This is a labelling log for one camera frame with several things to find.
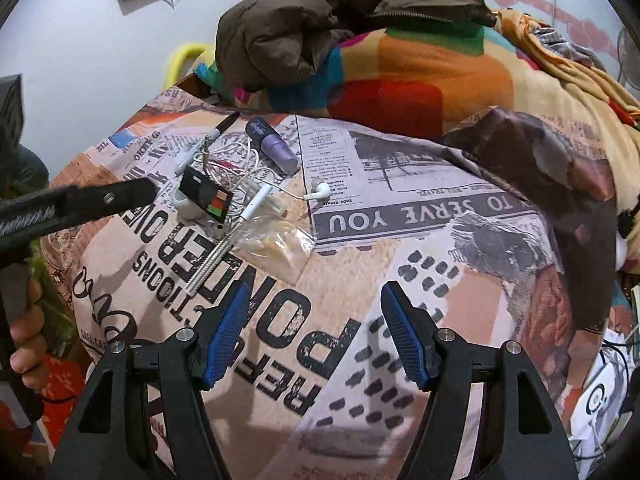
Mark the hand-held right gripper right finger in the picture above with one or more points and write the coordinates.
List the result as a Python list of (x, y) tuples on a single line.
[(405, 332)]

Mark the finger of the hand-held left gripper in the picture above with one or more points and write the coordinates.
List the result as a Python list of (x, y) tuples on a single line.
[(107, 199)]

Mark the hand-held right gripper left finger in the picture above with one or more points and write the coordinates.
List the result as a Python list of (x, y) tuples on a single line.
[(227, 332)]

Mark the white disposable razor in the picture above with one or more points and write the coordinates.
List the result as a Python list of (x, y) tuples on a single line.
[(210, 267)]

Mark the clear plastic bag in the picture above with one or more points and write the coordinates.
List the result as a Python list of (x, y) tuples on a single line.
[(280, 255)]

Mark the person's left hand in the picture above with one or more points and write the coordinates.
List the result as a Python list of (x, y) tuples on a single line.
[(31, 332)]

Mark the small white round container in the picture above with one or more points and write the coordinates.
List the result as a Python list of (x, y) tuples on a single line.
[(185, 206)]

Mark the newspaper print blanket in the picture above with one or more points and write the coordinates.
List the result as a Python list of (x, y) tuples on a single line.
[(450, 220)]

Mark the black marker pen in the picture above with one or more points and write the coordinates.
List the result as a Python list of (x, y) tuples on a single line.
[(223, 127)]

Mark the yellow plastic hanger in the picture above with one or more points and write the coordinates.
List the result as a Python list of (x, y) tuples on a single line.
[(176, 57)]

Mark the purple cosmetic bottle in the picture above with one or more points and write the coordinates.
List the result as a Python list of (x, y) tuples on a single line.
[(278, 153)]

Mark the white round device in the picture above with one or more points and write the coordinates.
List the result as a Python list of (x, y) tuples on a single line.
[(595, 400)]

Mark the brown padded jacket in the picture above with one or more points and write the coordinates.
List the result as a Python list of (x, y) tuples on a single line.
[(280, 25)]

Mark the multicolour fleece blanket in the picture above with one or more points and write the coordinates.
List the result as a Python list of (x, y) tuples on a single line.
[(425, 75)]

